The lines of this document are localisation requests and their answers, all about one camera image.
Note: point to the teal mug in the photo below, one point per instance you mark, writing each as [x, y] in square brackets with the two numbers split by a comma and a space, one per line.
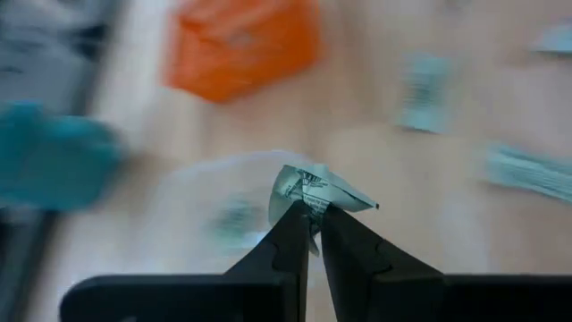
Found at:
[53, 156]

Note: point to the black aluminium table frame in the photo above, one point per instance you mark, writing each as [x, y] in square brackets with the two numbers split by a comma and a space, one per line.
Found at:
[27, 259]

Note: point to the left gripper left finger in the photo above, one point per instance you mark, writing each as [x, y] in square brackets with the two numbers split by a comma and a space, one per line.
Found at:
[286, 259]

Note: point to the green-white sachet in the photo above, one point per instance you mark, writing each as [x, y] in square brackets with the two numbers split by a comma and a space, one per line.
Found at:
[527, 172]
[556, 40]
[237, 221]
[313, 185]
[424, 91]

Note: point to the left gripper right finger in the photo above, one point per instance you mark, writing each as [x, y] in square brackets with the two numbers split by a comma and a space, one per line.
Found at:
[357, 259]

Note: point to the clear plastic container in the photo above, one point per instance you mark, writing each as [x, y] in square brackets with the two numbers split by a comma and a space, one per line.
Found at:
[196, 201]

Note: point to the orange plastic basket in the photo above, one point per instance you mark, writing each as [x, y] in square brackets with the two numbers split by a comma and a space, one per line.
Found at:
[241, 49]

